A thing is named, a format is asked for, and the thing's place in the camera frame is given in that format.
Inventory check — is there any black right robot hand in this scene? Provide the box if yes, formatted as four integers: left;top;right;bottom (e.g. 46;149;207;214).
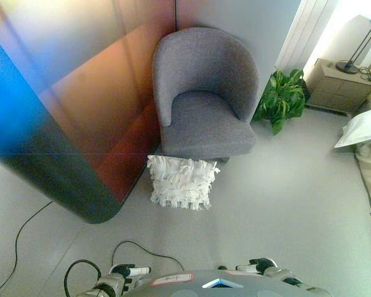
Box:
218;257;281;276

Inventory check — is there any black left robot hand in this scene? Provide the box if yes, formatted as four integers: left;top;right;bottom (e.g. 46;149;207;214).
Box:
109;263;151;284

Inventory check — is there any white fringed duster mop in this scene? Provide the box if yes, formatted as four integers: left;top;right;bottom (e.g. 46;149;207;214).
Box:
146;154;221;212

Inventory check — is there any white bed pillow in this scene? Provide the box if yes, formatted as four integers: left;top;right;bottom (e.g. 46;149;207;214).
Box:
333;106;371;149

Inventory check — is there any grey robot torso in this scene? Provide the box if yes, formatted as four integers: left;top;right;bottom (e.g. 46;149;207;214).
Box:
123;269;297;297

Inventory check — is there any brown wooden table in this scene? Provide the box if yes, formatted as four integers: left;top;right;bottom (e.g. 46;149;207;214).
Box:
0;23;179;225

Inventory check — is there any green potted plant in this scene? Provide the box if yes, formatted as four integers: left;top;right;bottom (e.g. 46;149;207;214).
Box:
252;68;310;136

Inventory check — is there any beige nightstand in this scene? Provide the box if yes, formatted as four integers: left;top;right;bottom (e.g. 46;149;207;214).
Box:
305;58;371;117

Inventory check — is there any grey fabric armchair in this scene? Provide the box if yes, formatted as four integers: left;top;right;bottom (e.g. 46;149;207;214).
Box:
151;27;257;164

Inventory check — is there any dark metal lamp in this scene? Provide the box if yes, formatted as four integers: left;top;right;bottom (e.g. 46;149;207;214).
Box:
335;14;371;75

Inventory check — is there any thin black floor cable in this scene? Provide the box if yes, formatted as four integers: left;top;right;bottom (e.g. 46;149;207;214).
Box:
0;200;54;295
112;240;184;270

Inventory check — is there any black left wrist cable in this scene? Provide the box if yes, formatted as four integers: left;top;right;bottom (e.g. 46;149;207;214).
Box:
64;259;103;293

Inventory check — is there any tangled black cable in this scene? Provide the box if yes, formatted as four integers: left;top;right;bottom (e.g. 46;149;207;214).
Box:
358;66;371;83

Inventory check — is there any white door frame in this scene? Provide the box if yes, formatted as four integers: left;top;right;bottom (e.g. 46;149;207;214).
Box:
274;0;328;74

